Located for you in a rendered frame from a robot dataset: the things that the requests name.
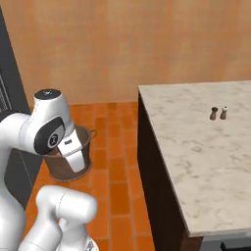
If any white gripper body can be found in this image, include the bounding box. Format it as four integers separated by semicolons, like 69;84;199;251
63;147;87;174

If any dark brown counter island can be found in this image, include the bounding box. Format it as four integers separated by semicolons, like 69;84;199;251
136;79;251;251

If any dark grey tall cabinet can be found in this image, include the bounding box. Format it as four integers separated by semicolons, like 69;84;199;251
0;6;44;211

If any brown pepper shaker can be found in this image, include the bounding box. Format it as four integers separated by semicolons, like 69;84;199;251
209;106;219;122

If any white-topped salt shaker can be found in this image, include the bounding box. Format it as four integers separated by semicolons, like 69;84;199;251
220;105;229;121

